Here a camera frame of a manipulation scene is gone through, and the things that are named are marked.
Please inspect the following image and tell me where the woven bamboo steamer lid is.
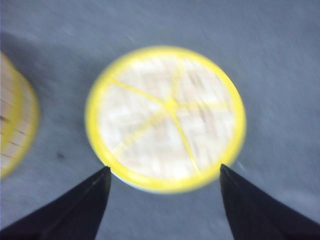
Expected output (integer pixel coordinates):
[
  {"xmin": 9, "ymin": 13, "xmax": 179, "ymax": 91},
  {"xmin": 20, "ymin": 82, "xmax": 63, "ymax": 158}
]
[{"xmin": 84, "ymin": 45, "xmax": 247, "ymax": 194}]

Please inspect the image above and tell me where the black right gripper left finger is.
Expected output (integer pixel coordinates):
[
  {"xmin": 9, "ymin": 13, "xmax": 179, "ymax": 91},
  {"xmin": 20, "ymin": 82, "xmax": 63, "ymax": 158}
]
[{"xmin": 0, "ymin": 166, "xmax": 111, "ymax": 240}]

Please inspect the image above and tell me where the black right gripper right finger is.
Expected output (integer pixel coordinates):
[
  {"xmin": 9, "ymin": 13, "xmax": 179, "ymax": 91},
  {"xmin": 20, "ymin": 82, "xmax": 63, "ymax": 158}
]
[{"xmin": 219, "ymin": 164, "xmax": 320, "ymax": 240}]

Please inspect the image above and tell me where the steamer basket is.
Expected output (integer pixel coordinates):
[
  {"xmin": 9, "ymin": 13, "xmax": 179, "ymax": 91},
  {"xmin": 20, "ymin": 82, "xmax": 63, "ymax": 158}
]
[{"xmin": 0, "ymin": 53, "xmax": 40, "ymax": 179}]

